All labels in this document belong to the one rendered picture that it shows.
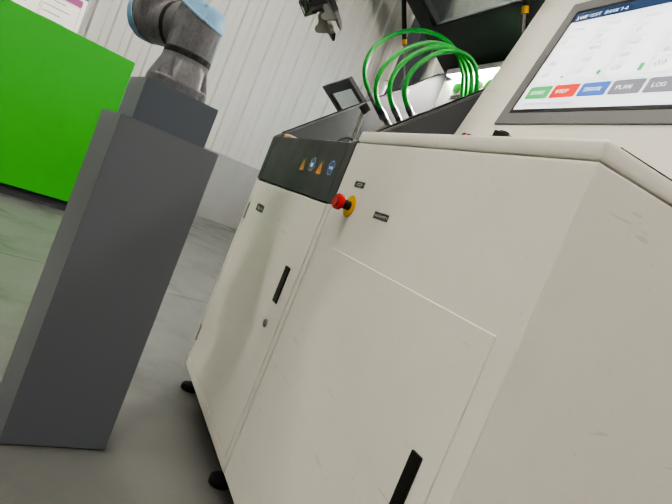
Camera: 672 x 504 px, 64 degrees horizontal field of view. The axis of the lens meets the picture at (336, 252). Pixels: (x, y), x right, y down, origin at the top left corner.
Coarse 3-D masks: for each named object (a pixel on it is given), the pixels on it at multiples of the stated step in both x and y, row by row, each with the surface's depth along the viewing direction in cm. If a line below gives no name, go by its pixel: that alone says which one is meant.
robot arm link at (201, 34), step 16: (192, 0) 126; (160, 16) 130; (176, 16) 128; (192, 16) 126; (208, 16) 127; (224, 16) 132; (160, 32) 132; (176, 32) 127; (192, 32) 127; (208, 32) 128; (192, 48) 127; (208, 48) 129
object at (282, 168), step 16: (288, 144) 173; (304, 144) 160; (320, 144) 148; (336, 144) 138; (272, 160) 182; (288, 160) 168; (336, 160) 135; (272, 176) 176; (288, 176) 163; (304, 176) 151; (320, 176) 141; (304, 192) 147; (320, 192) 137
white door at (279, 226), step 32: (256, 192) 186; (288, 192) 158; (256, 224) 175; (288, 224) 150; (256, 256) 164; (288, 256) 142; (224, 288) 183; (256, 288) 155; (288, 288) 135; (224, 320) 171; (256, 320) 147; (192, 352) 191; (224, 352) 162; (256, 352) 140; (224, 384) 153; (224, 416) 145; (224, 448) 138
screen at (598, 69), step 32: (608, 0) 118; (640, 0) 109; (576, 32) 120; (608, 32) 112; (640, 32) 104; (544, 64) 123; (576, 64) 114; (608, 64) 106; (640, 64) 99; (512, 96) 126; (544, 96) 116; (576, 96) 108; (608, 96) 101; (640, 96) 95
